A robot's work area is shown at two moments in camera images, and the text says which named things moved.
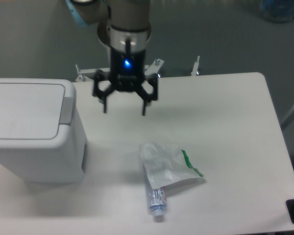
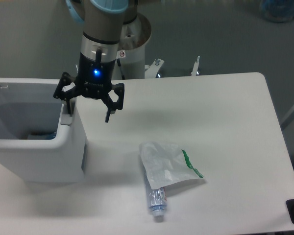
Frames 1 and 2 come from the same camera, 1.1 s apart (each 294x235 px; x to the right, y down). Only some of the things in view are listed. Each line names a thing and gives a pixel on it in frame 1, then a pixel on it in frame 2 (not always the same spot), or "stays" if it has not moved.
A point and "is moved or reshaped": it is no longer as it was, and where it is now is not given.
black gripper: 127,72 -> 94,79
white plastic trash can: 37,134 is moved or reshaped
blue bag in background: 281,11 stays
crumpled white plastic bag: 166,165 stays
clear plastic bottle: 157,199 stays
